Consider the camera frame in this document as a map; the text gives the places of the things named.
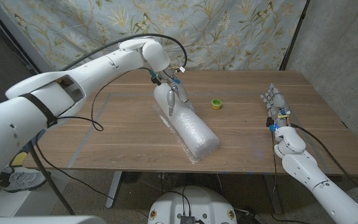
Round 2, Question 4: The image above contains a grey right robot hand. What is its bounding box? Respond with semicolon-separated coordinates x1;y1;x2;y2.
259;83;291;119

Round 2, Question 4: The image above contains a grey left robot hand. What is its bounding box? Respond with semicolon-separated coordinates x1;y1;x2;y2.
165;81;196;118

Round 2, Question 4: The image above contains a bubble wrap roll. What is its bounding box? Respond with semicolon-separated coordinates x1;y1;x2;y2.
152;82;221;165

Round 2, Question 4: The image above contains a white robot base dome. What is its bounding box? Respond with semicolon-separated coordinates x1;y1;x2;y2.
147;185;238;224

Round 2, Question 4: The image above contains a black backdrop stand pole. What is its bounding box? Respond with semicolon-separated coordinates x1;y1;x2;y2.
279;0;311;71

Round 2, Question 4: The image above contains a floral printed backdrop cloth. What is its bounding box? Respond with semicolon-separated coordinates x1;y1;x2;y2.
0;0;308;72

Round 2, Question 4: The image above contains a metal table leg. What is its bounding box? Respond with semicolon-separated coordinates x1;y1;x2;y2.
105;170;123;208
263;174;284;215

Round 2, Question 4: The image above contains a black tripod leg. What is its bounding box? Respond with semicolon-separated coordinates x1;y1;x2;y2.
28;141;76;216

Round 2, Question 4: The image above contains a white yellow device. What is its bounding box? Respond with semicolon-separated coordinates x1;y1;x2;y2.
9;151;28;168

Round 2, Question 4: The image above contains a grey sneaker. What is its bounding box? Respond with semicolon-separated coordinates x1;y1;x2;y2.
0;166;48;192

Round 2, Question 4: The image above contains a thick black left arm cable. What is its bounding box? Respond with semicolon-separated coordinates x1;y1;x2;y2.
61;33;188;72

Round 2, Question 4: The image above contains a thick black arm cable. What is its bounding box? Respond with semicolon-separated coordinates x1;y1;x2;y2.
61;33;188;72
290;123;358;205

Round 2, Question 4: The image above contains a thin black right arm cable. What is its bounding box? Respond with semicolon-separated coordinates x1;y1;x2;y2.
269;131;310;224

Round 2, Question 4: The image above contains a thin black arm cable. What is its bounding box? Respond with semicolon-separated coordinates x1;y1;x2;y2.
269;131;310;224
55;67;151;132

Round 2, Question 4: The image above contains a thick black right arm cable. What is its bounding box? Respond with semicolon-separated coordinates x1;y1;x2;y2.
290;123;358;205

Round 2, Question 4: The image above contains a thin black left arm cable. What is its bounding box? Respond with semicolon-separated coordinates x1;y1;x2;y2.
55;67;151;132

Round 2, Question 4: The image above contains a black base cable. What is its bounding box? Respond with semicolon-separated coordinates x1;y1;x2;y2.
162;185;192;217

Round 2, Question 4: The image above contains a thin black floor cable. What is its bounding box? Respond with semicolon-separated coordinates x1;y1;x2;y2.
35;144;149;218

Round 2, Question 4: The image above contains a grey backdrop frame post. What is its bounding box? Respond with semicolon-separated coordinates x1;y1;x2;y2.
0;0;42;75

